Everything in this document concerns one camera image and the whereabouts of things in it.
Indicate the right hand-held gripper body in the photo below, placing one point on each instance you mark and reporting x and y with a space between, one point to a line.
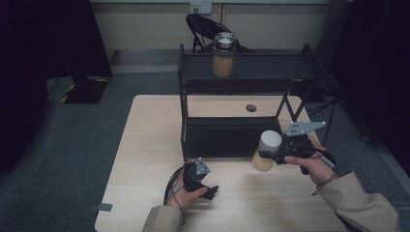
298 148

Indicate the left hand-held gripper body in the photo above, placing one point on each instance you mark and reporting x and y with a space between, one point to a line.
195 177

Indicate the glass jar with white lid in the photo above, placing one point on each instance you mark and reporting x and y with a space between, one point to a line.
267 151

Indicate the black metal shelf rack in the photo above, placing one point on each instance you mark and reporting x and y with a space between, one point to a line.
225 137

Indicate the glass jar with silver lid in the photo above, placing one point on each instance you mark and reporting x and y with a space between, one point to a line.
224 59

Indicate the person's left hand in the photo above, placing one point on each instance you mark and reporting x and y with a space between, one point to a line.
185 198

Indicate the person's right hand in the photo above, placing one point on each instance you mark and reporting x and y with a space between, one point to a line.
317 169

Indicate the black tripod stand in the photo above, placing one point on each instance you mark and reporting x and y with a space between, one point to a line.
328 96

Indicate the grey tape strip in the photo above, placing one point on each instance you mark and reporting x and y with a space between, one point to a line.
104 207

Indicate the black curtain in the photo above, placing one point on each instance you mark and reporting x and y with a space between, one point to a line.
38 64
377 64

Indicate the black stand base yellow tape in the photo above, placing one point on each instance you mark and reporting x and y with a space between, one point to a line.
85 92

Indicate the black folding chair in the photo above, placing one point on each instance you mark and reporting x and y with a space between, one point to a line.
206 27

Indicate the white wall socket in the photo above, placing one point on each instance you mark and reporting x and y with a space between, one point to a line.
200 7

